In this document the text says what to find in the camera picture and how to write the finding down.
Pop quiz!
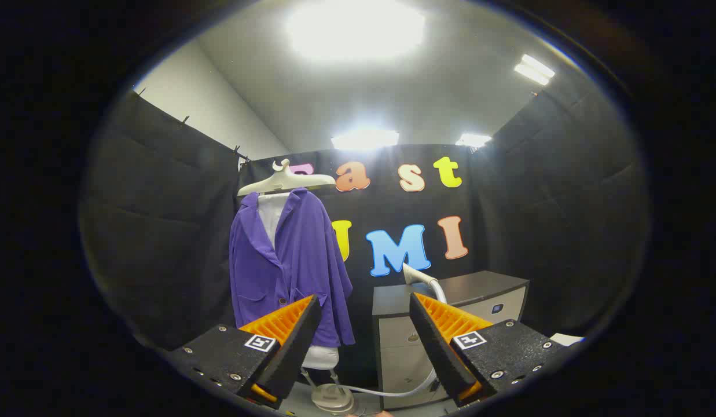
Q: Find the white clothes hanger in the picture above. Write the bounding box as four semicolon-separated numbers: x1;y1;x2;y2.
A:
237;158;336;196

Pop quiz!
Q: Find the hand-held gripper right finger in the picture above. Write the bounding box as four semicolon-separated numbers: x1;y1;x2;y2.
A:
409;292;567;407

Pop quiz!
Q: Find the purple jacket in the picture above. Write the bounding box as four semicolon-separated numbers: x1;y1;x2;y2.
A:
229;187;356;348

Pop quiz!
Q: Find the grey cabinet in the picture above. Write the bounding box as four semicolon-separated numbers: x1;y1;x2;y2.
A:
372;270;530;411

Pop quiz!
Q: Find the white ironing pad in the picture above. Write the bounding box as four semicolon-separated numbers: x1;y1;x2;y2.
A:
258;193;340;370

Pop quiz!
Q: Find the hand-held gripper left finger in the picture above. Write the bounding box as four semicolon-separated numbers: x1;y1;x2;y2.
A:
167;294;322;409

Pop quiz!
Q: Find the white garment steamer base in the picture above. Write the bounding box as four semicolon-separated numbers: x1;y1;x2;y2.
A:
310;382;356;414

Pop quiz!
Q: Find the twin strip ceiling light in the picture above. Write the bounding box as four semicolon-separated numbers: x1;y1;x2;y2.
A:
514;54;556;86

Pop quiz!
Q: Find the white garment steamer hose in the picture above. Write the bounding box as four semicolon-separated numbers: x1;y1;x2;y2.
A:
333;278;449;398

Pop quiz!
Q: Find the white garment steamer head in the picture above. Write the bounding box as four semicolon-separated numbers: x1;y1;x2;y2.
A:
402;263;440;288

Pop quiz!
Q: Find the large ceiling light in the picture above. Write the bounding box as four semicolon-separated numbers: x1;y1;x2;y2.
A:
285;0;426;61

